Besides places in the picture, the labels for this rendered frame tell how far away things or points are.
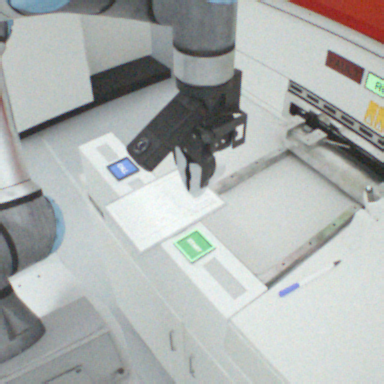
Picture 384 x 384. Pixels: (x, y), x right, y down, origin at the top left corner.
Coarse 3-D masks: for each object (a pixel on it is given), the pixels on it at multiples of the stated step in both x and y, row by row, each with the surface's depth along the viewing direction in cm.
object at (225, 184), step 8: (272, 152) 109; (280, 152) 109; (288, 152) 111; (256, 160) 106; (264, 160) 106; (272, 160) 108; (248, 168) 104; (256, 168) 105; (264, 168) 108; (232, 176) 102; (240, 176) 102; (248, 176) 105; (216, 184) 100; (224, 184) 100; (232, 184) 102; (216, 192) 100
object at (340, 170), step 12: (276, 132) 110; (300, 132) 110; (288, 144) 108; (324, 144) 107; (300, 156) 107; (312, 156) 103; (324, 156) 103; (336, 156) 103; (324, 168) 101; (336, 168) 100; (348, 168) 100; (360, 168) 100; (336, 180) 99; (348, 180) 97; (360, 180) 97; (372, 180) 97; (348, 192) 97; (360, 192) 94
